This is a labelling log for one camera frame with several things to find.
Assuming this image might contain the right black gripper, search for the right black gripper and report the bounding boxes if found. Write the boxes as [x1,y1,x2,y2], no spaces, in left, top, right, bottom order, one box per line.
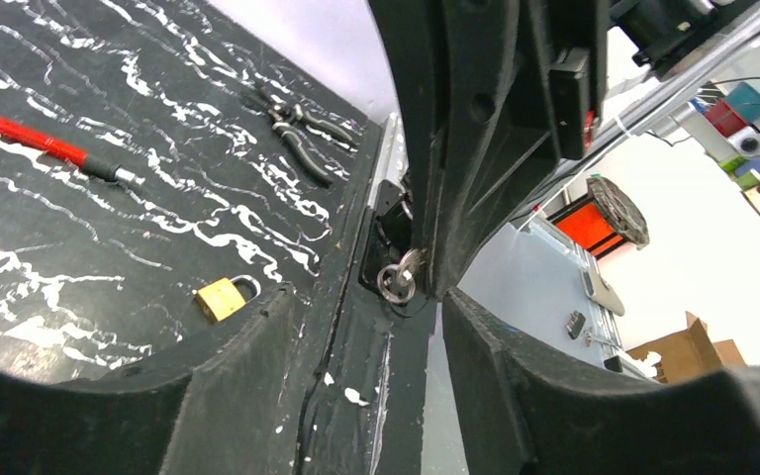
[369,0,755,289]

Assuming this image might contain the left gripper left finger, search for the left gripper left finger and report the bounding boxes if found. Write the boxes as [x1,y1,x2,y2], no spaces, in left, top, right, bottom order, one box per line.
[0,285,299,474]

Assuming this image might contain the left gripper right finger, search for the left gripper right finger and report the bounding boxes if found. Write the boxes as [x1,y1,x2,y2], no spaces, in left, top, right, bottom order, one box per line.
[442,288,760,474]

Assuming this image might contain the silver key bunch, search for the silver key bunch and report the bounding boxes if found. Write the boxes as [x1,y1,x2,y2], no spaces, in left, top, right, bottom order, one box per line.
[376,249,425,306]

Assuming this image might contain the red cable lock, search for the red cable lock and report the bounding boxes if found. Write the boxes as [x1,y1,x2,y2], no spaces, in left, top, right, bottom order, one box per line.
[0,116,145,187]

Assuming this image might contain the brass padlock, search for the brass padlock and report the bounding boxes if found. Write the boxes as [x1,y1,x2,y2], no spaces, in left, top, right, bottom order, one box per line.
[194,275,262,323]

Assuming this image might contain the black pliers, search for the black pliers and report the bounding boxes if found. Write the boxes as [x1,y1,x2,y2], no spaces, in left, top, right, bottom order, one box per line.
[245,85,361,186]

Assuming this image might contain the brown cardboard box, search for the brown cardboard box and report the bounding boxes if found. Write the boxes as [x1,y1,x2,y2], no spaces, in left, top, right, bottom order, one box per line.
[626,312,747,384]

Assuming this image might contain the orange black box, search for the orange black box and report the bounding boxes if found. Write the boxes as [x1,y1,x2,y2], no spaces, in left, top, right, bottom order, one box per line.
[549,175,650,259]

